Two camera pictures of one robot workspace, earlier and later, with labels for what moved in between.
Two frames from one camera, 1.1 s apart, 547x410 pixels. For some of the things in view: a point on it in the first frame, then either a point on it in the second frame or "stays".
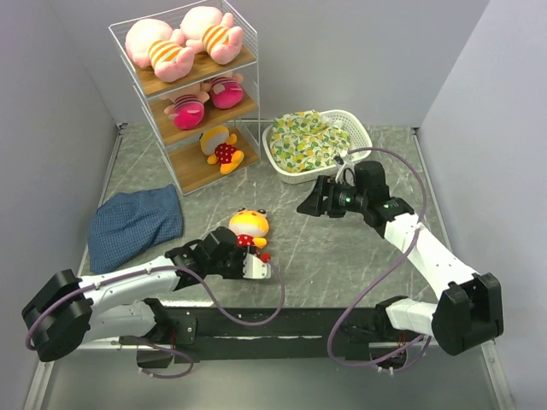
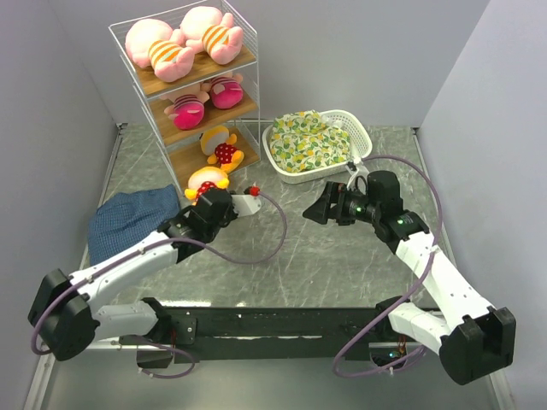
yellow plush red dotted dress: [250, 227] → [204, 178]
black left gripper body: [231, 266] → [230, 214]
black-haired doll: [188, 108] stays
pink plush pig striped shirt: [153, 43] stays
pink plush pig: [208, 29] stays
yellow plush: [218, 143] stays
